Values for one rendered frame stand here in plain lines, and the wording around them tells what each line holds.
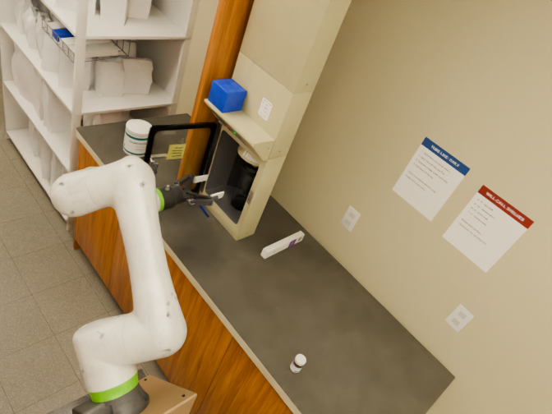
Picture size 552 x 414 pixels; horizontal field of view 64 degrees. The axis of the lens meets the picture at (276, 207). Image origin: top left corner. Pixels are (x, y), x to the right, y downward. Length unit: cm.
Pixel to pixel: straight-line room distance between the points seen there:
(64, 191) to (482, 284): 150
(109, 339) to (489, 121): 139
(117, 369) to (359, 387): 95
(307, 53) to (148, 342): 103
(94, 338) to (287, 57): 108
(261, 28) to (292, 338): 118
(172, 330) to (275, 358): 67
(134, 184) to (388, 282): 132
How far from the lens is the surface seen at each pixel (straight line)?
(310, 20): 157
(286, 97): 165
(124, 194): 119
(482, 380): 212
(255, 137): 168
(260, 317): 182
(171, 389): 135
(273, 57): 169
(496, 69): 172
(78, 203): 126
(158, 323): 116
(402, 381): 196
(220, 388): 211
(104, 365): 124
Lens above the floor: 235
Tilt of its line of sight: 37 degrees down
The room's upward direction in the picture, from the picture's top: 24 degrees clockwise
